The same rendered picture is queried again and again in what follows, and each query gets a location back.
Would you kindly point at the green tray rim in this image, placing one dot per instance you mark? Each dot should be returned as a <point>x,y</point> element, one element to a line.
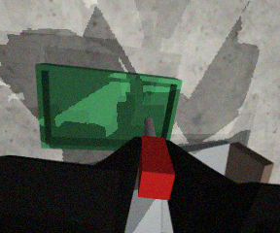
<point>67,143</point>

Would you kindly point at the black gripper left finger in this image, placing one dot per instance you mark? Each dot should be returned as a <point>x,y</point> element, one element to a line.
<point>98,194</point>

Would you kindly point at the green tray floor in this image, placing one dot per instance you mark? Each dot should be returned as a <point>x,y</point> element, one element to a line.
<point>88,106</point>

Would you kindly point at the grey ramp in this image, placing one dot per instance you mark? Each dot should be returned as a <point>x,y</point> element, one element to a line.
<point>235,161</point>

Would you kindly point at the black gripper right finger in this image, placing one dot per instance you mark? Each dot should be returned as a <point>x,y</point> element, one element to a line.
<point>203,200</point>

